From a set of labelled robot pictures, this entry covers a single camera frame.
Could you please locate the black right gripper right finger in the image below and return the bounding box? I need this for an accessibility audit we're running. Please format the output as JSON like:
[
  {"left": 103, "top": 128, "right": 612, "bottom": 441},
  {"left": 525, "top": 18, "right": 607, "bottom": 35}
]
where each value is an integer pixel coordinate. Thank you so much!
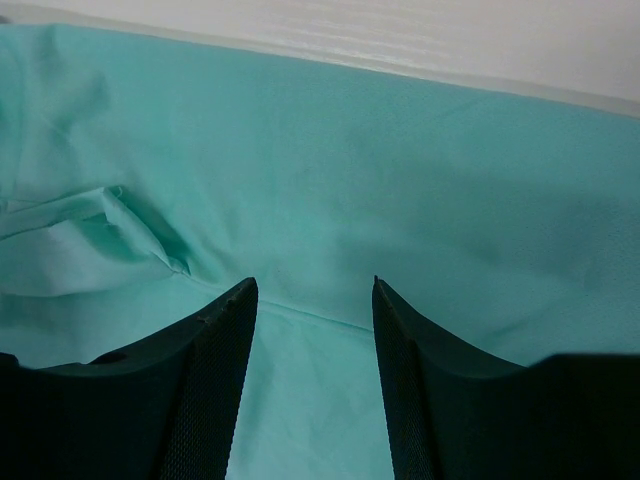
[{"left": 372, "top": 280, "right": 639, "bottom": 479}]

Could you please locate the teal t shirt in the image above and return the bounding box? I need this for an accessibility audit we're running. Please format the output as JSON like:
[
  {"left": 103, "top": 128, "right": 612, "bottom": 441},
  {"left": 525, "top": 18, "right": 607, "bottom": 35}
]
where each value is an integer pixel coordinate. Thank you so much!
[{"left": 1, "top": 25, "right": 639, "bottom": 479}]

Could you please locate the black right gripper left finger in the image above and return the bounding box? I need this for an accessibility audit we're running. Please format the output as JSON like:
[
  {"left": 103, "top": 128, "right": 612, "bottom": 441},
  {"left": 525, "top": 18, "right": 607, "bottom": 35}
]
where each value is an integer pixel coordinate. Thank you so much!
[{"left": 1, "top": 278, "right": 258, "bottom": 479}]

